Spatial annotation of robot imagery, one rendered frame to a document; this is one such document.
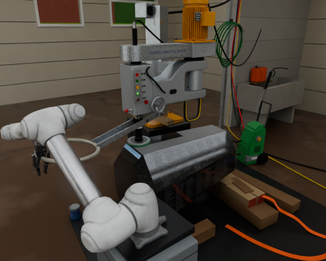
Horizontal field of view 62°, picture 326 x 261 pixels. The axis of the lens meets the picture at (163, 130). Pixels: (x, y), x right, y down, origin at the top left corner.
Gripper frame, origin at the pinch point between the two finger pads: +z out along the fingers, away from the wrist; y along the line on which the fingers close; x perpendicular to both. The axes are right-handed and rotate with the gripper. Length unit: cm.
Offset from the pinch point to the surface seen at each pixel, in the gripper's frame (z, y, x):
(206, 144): -6, 132, -64
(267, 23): -147, 460, 8
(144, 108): -41, 80, -26
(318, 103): 4, 602, -92
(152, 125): -5, 141, 12
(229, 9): -157, 344, 35
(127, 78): -65, 70, -14
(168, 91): -55, 105, -32
